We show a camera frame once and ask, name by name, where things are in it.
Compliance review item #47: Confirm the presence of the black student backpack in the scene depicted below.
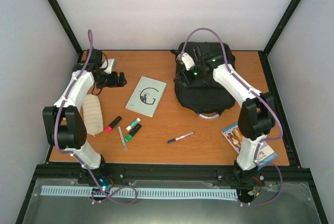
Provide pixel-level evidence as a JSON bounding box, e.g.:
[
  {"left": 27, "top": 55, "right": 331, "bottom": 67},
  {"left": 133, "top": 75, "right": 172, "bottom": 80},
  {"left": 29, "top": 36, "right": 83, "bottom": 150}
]
[{"left": 172, "top": 42, "right": 235, "bottom": 115}]

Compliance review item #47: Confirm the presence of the grey notebook with G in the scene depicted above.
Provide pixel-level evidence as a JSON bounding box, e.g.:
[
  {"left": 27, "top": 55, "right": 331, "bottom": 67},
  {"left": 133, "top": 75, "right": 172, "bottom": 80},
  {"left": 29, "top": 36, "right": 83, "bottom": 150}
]
[{"left": 125, "top": 76, "right": 166, "bottom": 117}]

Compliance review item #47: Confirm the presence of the dog picture book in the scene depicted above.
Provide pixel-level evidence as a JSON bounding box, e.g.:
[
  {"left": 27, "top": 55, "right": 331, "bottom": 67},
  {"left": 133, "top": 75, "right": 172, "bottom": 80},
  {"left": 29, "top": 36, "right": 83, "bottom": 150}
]
[{"left": 221, "top": 123, "right": 278, "bottom": 171}]

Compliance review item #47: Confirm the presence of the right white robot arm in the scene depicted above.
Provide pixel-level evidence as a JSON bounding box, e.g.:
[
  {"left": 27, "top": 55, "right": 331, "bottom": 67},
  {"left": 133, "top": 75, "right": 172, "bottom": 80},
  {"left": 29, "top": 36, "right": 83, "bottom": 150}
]
[{"left": 177, "top": 49, "right": 280, "bottom": 184}]

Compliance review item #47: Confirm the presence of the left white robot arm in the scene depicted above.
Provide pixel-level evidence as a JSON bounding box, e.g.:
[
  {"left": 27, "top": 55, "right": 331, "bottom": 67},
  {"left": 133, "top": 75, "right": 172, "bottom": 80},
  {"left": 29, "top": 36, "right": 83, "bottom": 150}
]
[{"left": 42, "top": 49, "right": 127, "bottom": 184}]

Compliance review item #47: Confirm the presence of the beige knitted pencil case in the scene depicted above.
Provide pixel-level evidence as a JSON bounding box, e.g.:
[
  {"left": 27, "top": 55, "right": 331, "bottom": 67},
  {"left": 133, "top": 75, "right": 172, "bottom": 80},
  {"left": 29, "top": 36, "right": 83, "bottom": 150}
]
[{"left": 82, "top": 94, "right": 103, "bottom": 136}]

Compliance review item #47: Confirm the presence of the white green glue stick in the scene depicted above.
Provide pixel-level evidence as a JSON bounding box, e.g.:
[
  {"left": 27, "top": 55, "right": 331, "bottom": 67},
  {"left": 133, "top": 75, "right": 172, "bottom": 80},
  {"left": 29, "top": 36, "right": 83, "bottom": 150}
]
[{"left": 126, "top": 118, "right": 141, "bottom": 132}]

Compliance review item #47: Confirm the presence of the pink highlighter marker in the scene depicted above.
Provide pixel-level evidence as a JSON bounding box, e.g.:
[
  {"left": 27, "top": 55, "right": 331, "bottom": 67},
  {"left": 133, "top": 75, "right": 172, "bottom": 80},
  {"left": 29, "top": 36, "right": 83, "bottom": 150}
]
[{"left": 104, "top": 116, "right": 122, "bottom": 133}]

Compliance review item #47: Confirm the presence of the clear silver pen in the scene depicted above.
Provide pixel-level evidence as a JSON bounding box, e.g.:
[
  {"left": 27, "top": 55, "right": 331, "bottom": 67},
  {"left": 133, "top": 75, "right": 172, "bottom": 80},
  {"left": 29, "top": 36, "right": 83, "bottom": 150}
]
[{"left": 117, "top": 126, "right": 127, "bottom": 150}]

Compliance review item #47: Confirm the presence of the green highlighter marker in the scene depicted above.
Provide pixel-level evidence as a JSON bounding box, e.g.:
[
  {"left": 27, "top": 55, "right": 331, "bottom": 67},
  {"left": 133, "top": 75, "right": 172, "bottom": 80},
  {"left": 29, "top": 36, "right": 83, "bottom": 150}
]
[{"left": 124, "top": 124, "right": 142, "bottom": 142}]

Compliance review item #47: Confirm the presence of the blue white pen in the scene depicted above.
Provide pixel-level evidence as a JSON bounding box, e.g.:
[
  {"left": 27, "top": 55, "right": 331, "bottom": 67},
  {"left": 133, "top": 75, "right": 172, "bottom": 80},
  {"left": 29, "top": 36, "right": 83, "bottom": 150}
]
[{"left": 167, "top": 132, "right": 195, "bottom": 144}]

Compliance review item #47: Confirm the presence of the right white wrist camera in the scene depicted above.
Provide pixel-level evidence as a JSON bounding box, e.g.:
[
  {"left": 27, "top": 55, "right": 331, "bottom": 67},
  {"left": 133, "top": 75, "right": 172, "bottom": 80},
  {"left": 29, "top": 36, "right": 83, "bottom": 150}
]
[{"left": 181, "top": 53, "right": 195, "bottom": 70}]

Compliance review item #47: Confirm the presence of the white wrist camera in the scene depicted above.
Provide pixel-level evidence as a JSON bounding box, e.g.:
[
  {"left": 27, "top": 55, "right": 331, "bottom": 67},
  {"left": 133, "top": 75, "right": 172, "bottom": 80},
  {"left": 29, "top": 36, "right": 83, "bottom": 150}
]
[
  {"left": 181, "top": 53, "right": 195, "bottom": 70},
  {"left": 101, "top": 58, "right": 116, "bottom": 74}
]

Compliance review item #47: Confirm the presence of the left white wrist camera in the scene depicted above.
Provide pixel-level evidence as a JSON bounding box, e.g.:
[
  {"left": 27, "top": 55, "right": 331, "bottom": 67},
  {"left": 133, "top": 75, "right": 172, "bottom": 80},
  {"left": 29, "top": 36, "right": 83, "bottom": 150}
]
[{"left": 101, "top": 58, "right": 116, "bottom": 74}]

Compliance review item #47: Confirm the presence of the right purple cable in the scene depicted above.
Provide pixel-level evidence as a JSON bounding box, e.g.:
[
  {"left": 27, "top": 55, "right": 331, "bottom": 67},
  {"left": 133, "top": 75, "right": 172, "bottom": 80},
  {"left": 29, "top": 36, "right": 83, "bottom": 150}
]
[{"left": 180, "top": 27, "right": 284, "bottom": 207}]

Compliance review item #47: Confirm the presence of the purple cable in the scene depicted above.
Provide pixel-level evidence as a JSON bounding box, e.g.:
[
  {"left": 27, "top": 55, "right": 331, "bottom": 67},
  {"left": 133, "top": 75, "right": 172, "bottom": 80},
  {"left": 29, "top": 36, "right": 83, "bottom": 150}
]
[
  {"left": 51, "top": 29, "right": 138, "bottom": 206},
  {"left": 180, "top": 27, "right": 284, "bottom": 207}
]

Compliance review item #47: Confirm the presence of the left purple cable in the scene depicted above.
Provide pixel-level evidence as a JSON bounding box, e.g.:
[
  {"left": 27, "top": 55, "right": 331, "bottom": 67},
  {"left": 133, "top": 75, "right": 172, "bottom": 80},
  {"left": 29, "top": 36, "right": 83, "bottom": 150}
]
[{"left": 51, "top": 29, "right": 138, "bottom": 206}]

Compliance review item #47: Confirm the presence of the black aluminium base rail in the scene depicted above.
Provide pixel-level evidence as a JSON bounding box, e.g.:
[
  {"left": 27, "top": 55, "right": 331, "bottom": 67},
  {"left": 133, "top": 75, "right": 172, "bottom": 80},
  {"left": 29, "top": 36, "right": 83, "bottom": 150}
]
[{"left": 33, "top": 163, "right": 313, "bottom": 186}]

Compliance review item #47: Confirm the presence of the light blue cable duct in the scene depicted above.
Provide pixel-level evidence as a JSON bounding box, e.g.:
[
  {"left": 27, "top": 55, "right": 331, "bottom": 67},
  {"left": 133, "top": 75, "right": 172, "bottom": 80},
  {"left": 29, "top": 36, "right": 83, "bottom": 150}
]
[{"left": 40, "top": 185, "right": 238, "bottom": 201}]

